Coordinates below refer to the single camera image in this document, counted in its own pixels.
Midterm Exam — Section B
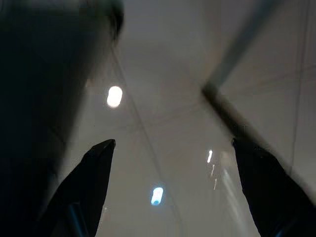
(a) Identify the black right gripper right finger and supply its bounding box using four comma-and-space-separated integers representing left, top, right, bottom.
232, 137, 316, 237

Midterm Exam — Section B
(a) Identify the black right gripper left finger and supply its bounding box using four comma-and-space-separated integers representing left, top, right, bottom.
35, 139, 116, 237

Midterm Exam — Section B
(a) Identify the dark robot leg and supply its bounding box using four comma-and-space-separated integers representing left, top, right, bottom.
0, 0, 125, 237

